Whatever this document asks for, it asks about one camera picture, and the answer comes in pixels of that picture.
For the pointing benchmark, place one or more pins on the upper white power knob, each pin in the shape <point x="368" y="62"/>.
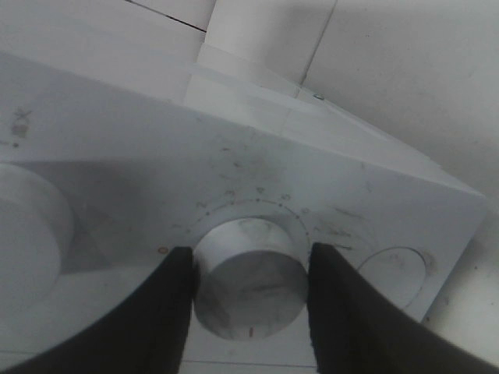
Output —
<point x="37" y="228"/>

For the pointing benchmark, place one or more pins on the white microwave oven body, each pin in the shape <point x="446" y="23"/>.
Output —
<point x="143" y="176"/>

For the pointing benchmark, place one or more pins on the white timer knob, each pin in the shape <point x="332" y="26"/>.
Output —
<point x="251" y="282"/>

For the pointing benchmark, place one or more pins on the right gripper left finger with grey pad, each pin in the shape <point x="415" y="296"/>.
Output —
<point x="144" y="334"/>

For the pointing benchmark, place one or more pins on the round white door button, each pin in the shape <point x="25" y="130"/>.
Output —
<point x="398" y="273"/>

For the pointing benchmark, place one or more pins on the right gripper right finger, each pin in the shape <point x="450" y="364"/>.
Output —
<point x="355" y="329"/>

